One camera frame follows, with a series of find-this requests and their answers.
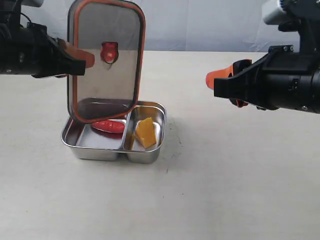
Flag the red toy sausage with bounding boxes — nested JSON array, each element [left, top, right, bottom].
[[91, 120, 125, 134]]

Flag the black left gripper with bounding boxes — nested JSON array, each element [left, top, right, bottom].
[[0, 22, 95, 78]]

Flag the dark transparent lunch box lid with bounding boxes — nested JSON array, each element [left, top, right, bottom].
[[67, 0, 146, 124]]

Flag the stainless steel lunch box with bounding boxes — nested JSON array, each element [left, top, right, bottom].
[[61, 101, 167, 164]]

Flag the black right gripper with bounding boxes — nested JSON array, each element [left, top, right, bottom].
[[205, 45, 320, 114]]

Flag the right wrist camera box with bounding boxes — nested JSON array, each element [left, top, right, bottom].
[[262, 0, 320, 33]]

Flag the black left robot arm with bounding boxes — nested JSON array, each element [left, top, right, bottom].
[[0, 0, 95, 79]]

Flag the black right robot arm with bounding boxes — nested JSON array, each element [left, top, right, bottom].
[[205, 45, 320, 114]]

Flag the yellow toy cheese wedge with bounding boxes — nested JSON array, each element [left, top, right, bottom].
[[135, 117, 157, 149]]

